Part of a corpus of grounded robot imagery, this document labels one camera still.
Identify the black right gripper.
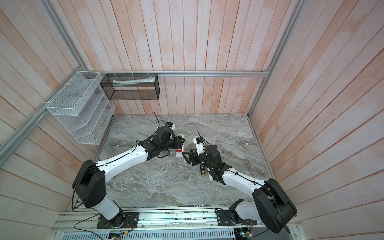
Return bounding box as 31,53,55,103
183,147,215,171

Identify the white remote with green screen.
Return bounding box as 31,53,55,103
176,135,185,158

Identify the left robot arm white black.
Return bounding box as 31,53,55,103
72,122,185,228

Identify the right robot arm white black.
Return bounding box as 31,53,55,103
182,145,297,234

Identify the white paper in basket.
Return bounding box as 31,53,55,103
113,77,156,88

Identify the green circuit board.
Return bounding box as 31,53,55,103
108,232,125,240

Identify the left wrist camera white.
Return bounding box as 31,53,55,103
165,122,176,131

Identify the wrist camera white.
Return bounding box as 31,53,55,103
165,122,176,131
193,137,205,156

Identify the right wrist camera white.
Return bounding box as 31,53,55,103
193,137,205,156

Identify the aluminium mounting rail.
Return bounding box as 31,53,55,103
50,206,301,233

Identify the black mesh wall basket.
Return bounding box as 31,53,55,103
101,73,161,101

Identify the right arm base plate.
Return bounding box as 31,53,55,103
215,208,257,227

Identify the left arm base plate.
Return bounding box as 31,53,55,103
97,212,139,229

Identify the white mesh wall shelf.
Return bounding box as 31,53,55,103
47,72,115,145

